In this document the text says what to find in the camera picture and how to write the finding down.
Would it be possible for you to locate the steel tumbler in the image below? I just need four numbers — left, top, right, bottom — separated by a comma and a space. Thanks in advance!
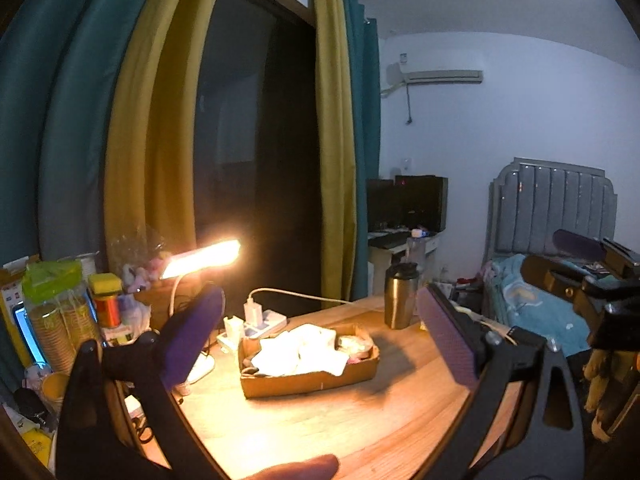
384, 261, 420, 330

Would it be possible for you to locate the teal curtain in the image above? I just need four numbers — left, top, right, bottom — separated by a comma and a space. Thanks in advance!
0, 0, 168, 271
344, 0, 382, 301

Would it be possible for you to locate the dark window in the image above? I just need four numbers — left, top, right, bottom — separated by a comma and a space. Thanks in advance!
192, 0, 321, 306

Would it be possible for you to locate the white desk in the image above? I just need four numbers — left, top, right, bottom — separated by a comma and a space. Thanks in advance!
367, 230, 443, 301

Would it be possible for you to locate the brown paper bag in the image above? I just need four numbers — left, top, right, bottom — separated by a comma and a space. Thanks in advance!
135, 275, 211, 331

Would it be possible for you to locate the person's left hand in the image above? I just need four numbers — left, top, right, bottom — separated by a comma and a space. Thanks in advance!
242, 454, 341, 480

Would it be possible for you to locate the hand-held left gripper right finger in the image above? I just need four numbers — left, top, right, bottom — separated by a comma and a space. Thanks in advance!
416, 282, 586, 480

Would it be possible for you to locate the yellow cup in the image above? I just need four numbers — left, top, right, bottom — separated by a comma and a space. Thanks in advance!
40, 372, 71, 411

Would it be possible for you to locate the black keyboard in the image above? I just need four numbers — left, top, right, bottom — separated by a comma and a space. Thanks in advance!
370, 232, 411, 250

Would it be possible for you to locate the white desk lamp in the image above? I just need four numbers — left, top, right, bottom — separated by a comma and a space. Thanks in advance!
160, 239, 242, 386

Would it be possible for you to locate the white paper towel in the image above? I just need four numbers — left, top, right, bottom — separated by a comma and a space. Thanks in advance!
247, 325, 351, 377

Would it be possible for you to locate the white air conditioner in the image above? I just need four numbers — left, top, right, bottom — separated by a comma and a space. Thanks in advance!
387, 62, 485, 86

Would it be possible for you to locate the brown plush toy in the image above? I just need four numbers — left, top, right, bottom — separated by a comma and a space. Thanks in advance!
582, 350, 640, 443

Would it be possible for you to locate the blue yellow retail package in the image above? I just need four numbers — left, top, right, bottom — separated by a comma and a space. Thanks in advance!
0, 255, 51, 366

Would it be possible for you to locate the red jar yellow lid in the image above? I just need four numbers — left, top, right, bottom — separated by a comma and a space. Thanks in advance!
87, 274, 123, 328

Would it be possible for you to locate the small plush toy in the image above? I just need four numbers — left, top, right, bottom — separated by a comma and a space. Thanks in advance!
120, 255, 168, 293

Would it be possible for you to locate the green topped paper cup pack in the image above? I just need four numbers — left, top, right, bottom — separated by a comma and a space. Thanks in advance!
22, 259, 103, 376

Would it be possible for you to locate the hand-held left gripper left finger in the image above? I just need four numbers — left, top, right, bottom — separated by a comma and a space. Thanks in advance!
54, 282, 231, 480

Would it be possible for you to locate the grey padded headboard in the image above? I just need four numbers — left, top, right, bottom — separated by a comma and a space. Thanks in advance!
487, 157, 618, 266

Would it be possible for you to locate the black monitor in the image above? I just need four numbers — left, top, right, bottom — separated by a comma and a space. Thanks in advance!
395, 175, 449, 233
366, 178, 398, 231

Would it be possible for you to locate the white power adapter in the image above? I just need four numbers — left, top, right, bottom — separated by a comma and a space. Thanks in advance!
224, 315, 246, 346

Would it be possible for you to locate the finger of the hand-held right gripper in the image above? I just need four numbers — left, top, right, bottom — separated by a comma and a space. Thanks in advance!
520, 254, 601, 311
552, 229, 640, 267

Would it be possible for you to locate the clear water bottle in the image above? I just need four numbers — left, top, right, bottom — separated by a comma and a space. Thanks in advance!
406, 228, 431, 291

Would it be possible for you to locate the white charger cable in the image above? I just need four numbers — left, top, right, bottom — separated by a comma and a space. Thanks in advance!
248, 287, 358, 308

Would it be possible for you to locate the clear bubble wrap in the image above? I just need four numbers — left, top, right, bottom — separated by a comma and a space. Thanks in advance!
335, 332, 373, 361

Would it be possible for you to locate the blue printed blanket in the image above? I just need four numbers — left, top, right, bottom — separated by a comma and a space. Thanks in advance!
482, 255, 596, 356

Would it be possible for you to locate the cardboard box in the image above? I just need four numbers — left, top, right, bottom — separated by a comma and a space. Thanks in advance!
239, 322, 381, 400

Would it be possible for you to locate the white plastic bag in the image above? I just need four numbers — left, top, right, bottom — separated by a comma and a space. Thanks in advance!
117, 292, 153, 331

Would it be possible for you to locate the white power strip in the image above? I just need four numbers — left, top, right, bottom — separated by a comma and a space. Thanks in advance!
217, 310, 288, 353

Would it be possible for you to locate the yellow curtain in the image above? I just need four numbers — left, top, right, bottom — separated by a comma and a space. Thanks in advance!
102, 0, 233, 271
308, 0, 358, 306

